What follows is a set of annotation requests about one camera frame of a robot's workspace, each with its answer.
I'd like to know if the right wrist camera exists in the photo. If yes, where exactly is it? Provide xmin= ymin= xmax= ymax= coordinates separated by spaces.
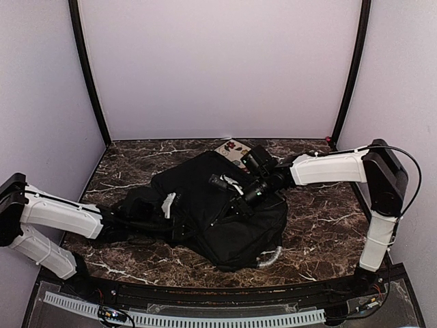
xmin=241 ymin=145 xmax=278 ymax=177

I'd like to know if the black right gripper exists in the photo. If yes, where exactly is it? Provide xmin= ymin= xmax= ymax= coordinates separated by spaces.
xmin=217 ymin=174 xmax=274 ymax=224

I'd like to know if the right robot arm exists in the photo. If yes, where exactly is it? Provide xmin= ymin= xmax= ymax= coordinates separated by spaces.
xmin=219 ymin=139 xmax=423 ymax=297

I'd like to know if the black front rail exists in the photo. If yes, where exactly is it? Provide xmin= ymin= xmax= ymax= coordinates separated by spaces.
xmin=89 ymin=277 xmax=358 ymax=305

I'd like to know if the grey slotted cable duct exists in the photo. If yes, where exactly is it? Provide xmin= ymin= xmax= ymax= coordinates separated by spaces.
xmin=43 ymin=292 xmax=326 ymax=327

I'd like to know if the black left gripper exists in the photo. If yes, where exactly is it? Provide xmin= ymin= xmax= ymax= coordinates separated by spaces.
xmin=129 ymin=215 xmax=200 ymax=242

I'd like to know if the right black frame post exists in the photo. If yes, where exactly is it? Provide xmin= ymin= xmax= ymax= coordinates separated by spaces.
xmin=329 ymin=0 xmax=371 ymax=149

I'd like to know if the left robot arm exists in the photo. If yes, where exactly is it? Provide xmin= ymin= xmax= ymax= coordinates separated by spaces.
xmin=1 ymin=173 xmax=186 ymax=298

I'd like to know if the black student bag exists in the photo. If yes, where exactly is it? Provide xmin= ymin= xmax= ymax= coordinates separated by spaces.
xmin=114 ymin=150 xmax=288 ymax=273

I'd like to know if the left black frame post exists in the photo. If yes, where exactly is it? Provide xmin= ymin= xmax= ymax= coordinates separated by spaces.
xmin=68 ymin=0 xmax=112 ymax=147

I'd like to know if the black frame post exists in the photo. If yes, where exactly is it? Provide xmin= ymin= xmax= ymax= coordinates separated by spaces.
xmin=329 ymin=0 xmax=371 ymax=149
xmin=68 ymin=0 xmax=112 ymax=147

